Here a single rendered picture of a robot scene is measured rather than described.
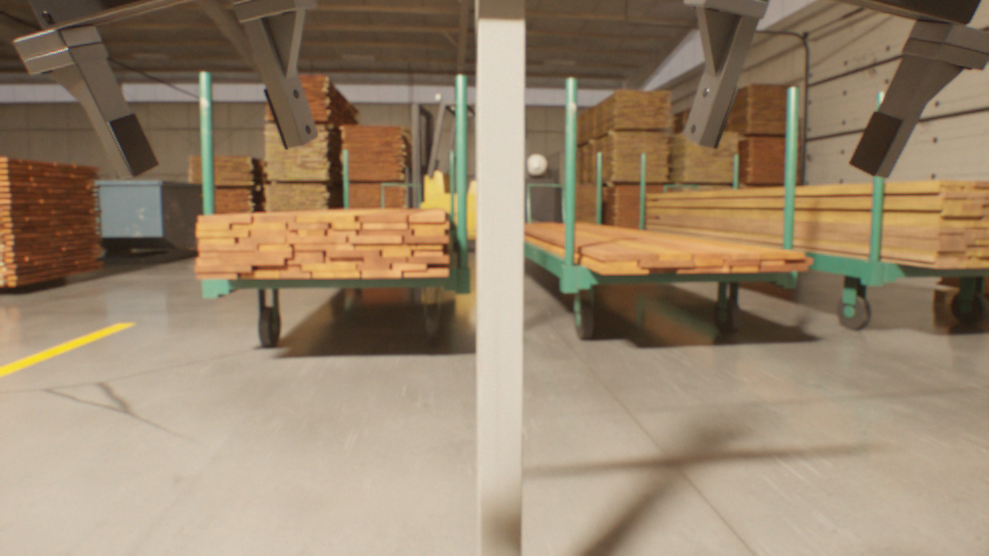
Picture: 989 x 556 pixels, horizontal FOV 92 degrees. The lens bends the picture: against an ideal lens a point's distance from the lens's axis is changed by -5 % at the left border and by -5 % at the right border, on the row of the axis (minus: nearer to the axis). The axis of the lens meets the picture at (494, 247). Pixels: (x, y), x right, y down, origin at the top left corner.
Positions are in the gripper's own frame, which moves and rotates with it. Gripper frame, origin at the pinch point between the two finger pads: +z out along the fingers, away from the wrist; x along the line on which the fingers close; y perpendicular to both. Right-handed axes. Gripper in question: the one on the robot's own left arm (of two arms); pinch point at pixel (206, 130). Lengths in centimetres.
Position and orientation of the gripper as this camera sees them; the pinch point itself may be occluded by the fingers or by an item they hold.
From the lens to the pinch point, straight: 40.3
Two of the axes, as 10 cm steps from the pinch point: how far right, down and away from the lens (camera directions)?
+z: 1.8, 8.7, 4.5
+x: -9.8, 1.2, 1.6
